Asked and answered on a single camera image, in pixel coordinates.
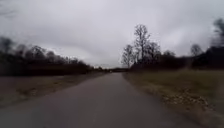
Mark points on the grey asphalt path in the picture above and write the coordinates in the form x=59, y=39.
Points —
x=100, y=106

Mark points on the dark wood of trees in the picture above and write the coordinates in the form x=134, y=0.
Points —
x=156, y=56

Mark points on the green grass field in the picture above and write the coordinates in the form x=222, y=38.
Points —
x=180, y=83

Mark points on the row of bare trees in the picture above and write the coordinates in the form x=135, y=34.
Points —
x=40, y=61

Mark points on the brownish grass verge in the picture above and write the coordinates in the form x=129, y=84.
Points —
x=30, y=88

